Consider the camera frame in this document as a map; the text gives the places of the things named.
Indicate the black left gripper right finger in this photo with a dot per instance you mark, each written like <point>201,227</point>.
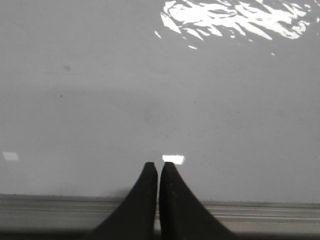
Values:
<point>182,216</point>

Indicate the white glossy whiteboard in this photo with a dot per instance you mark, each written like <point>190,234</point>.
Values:
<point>90,90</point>

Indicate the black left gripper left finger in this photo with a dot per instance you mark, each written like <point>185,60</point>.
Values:
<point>134,218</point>

